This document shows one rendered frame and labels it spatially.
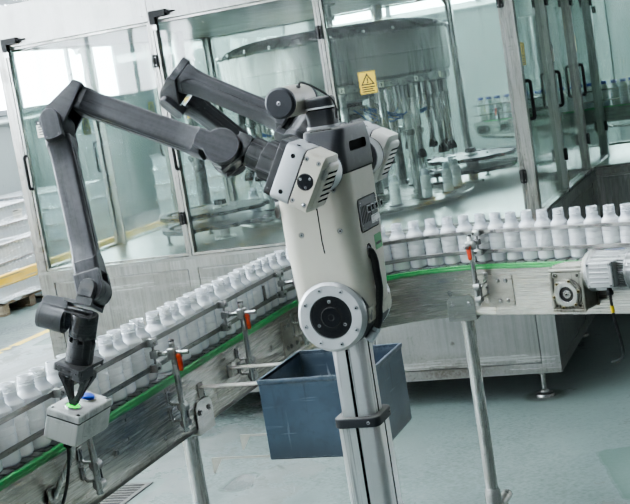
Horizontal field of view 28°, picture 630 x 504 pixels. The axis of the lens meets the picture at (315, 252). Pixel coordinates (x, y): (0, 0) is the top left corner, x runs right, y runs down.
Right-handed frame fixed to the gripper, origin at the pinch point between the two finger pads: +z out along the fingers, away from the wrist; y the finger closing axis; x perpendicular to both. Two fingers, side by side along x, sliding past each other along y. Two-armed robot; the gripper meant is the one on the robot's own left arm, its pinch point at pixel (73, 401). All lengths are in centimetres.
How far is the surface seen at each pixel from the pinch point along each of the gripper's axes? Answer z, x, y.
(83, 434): 6.0, 3.9, 1.3
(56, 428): 5.2, -1.1, 3.9
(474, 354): 30, 48, -198
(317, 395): 12, 31, -74
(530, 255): -11, 61, -190
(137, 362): 10, -12, -54
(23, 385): 3.2, -16.4, -6.9
